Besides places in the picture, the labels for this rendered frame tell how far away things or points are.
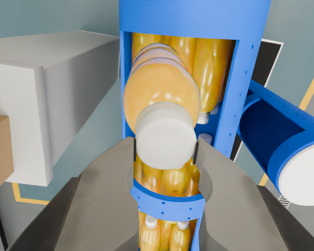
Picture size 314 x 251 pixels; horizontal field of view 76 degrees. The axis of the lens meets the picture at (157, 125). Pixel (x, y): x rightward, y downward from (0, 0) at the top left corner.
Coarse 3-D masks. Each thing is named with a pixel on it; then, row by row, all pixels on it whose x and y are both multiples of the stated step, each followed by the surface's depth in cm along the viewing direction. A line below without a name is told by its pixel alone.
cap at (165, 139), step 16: (160, 112) 12; (176, 112) 13; (144, 128) 12; (160, 128) 12; (176, 128) 12; (192, 128) 12; (144, 144) 12; (160, 144) 12; (176, 144) 12; (192, 144) 12; (144, 160) 13; (160, 160) 13; (176, 160) 13
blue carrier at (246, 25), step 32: (128, 0) 33; (160, 0) 29; (192, 0) 28; (224, 0) 28; (256, 0) 30; (128, 32) 45; (160, 32) 31; (192, 32) 30; (224, 32) 30; (256, 32) 33; (128, 64) 48; (224, 96) 36; (128, 128) 56; (224, 128) 39
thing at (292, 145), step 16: (256, 96) 100; (272, 96) 97; (256, 112) 135; (272, 112) 120; (288, 112) 80; (304, 112) 81; (240, 128) 125; (256, 128) 124; (272, 128) 115; (288, 128) 105; (304, 128) 69; (256, 144) 110; (272, 144) 107; (288, 144) 68; (304, 144) 64; (256, 160) 88; (272, 160) 72; (288, 160) 66; (272, 176) 72
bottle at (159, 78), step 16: (144, 48) 27; (160, 48) 23; (144, 64) 18; (160, 64) 16; (176, 64) 17; (128, 80) 18; (144, 80) 15; (160, 80) 15; (176, 80) 15; (192, 80) 17; (128, 96) 16; (144, 96) 14; (160, 96) 14; (176, 96) 14; (192, 96) 15; (128, 112) 16; (144, 112) 14; (192, 112) 15
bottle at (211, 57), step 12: (204, 48) 40; (216, 48) 39; (228, 48) 40; (204, 60) 40; (216, 60) 40; (192, 72) 44; (204, 72) 41; (216, 72) 41; (204, 84) 42; (216, 84) 42; (204, 96) 43; (216, 96) 44; (204, 108) 45
